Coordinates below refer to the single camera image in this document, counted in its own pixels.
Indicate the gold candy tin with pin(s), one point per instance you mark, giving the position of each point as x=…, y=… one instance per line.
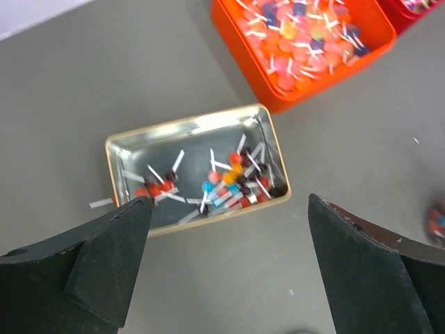
x=196, y=170

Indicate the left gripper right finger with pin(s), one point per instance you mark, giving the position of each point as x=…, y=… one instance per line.
x=375, y=280

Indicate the orange candy box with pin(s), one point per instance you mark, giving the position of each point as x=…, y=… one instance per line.
x=376, y=32

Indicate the red candy box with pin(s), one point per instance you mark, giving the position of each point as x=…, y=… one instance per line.
x=401, y=17

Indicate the clear glass jar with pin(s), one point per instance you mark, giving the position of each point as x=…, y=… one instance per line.
x=435, y=223

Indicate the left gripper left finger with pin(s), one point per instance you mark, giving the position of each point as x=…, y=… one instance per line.
x=79, y=281

